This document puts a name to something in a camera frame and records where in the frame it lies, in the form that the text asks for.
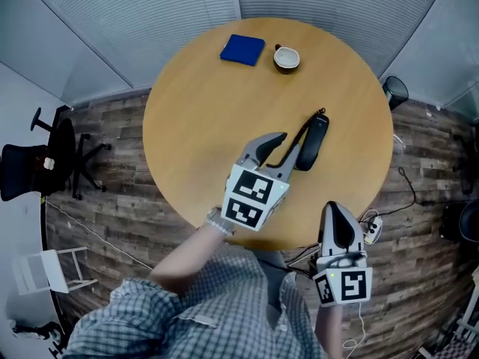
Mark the round wooden table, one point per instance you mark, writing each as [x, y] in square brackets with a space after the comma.
[209, 125]

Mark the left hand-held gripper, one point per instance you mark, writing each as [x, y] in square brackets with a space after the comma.
[249, 196]

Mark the black waste bin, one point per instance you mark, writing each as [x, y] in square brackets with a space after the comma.
[396, 91]

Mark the white folding stool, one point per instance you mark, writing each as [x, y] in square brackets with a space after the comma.
[41, 271]

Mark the checked shirt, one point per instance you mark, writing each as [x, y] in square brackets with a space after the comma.
[209, 312]

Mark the silver wristwatch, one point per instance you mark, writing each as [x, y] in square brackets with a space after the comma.
[219, 221]

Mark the person's right forearm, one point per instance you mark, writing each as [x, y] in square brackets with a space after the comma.
[329, 331]

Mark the blue folded cloth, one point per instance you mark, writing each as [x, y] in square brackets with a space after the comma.
[242, 50]

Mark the black telephone handset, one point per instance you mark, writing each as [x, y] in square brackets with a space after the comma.
[312, 144]

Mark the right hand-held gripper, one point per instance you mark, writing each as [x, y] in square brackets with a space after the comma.
[346, 280]

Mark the black round stool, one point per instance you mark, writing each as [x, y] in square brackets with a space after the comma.
[464, 221]

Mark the brown cup white inside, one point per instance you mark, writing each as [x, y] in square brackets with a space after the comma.
[286, 57]

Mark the white power strip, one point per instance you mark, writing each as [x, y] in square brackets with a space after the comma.
[373, 228]

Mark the person's left forearm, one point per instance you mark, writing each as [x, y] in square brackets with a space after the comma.
[187, 256]

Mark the black office chair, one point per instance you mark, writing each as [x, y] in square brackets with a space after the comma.
[33, 167]

